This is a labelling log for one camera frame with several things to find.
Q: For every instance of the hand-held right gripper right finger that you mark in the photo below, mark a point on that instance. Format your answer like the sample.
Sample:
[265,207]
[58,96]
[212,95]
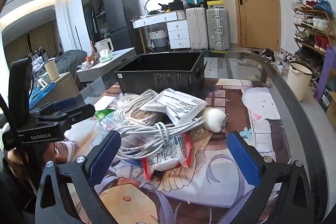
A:
[244,158]

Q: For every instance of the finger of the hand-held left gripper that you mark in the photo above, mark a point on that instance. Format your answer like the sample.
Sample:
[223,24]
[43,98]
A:
[73,116]
[50,107]

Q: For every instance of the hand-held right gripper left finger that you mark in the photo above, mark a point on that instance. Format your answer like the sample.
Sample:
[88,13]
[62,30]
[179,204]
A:
[105,153]

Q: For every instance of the green packet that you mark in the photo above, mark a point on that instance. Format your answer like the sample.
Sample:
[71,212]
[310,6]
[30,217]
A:
[103,115]

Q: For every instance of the red and white packet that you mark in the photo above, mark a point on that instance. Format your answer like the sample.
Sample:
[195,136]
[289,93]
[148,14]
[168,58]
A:
[168,155]

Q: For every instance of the white printed packet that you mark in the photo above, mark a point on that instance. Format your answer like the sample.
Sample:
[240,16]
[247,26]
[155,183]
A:
[181,106]

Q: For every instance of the black cardboard box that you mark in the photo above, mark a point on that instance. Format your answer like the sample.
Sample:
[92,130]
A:
[157,79]

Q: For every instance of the tan wooden cabinet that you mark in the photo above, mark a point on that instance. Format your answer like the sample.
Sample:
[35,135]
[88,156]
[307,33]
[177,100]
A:
[65,85]

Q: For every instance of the paper cup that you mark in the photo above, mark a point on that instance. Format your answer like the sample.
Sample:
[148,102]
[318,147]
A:
[52,70]

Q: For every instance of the printed cartoon table mat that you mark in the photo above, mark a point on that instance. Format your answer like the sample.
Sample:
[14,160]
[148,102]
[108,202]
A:
[236,108]

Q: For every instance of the brown curtain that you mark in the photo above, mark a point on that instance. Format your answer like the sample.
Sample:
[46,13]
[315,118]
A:
[39,40]

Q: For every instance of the dark cloth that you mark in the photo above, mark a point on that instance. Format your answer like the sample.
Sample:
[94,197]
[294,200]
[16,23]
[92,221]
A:
[71,58]

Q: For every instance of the red snack bag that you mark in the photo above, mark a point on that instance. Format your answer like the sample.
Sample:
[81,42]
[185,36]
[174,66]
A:
[92,54]

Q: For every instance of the green tissue pack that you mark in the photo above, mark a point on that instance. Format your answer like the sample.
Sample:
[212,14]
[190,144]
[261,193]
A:
[105,57]

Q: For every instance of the grey side table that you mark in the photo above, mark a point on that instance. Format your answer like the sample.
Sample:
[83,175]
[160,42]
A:
[118,56]

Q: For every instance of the white electric kettle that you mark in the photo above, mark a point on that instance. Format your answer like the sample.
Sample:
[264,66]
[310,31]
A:
[103,45]

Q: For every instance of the white enamel basin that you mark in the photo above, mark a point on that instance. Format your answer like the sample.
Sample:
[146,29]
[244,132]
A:
[299,82]

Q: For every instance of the black and white patterned rug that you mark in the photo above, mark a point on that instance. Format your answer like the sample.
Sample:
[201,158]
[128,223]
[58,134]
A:
[216,67]

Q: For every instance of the dark box with barcode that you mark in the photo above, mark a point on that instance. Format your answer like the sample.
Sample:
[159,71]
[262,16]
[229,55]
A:
[325,99]

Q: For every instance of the scattered pairs of shoes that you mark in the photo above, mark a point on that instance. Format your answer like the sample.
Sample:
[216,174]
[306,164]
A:
[267,54]

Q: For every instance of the black fridge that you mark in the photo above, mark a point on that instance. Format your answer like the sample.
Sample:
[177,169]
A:
[120,14]

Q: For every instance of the woven laundry basket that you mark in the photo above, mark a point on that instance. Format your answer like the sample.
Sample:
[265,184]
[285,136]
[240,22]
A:
[157,40]

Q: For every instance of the purple yoga mat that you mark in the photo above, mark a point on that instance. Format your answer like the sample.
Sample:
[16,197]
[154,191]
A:
[326,69]

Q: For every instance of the silver suitcase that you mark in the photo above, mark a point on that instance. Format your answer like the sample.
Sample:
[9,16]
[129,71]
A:
[218,29]

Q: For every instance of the white dresser with drawers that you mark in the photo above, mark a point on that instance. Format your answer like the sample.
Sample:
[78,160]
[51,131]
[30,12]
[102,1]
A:
[178,35]

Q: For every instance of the white suitcase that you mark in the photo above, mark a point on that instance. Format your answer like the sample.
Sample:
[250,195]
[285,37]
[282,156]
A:
[197,29]

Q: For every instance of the oval mirror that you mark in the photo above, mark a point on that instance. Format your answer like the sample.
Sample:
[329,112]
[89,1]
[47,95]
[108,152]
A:
[157,2]

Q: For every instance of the tan wooden door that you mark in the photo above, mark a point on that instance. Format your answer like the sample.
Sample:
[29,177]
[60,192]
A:
[260,16]

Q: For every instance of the black bag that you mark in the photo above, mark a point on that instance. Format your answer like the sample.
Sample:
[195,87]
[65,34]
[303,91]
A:
[176,5]

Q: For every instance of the wooden shoe rack with shoes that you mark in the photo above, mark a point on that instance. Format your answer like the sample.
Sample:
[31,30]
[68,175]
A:
[321,22]

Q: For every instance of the yellow and black shoe box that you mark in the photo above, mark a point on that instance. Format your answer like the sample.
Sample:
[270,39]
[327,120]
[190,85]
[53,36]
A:
[215,3]

